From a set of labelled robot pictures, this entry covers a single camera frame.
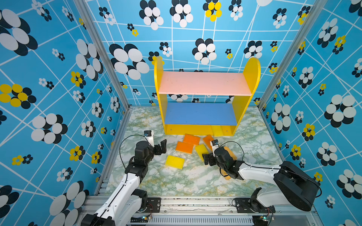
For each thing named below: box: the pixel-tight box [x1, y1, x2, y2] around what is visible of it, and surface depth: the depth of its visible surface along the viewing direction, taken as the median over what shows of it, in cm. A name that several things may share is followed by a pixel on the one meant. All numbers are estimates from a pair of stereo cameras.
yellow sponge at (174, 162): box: [164, 154, 186, 170], surface depth 90 cm
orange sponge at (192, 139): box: [182, 133, 201, 146], surface depth 101 cm
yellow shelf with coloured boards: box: [154, 56, 261, 137], surface depth 94 cm
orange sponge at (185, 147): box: [175, 141, 194, 154], surface depth 98 cm
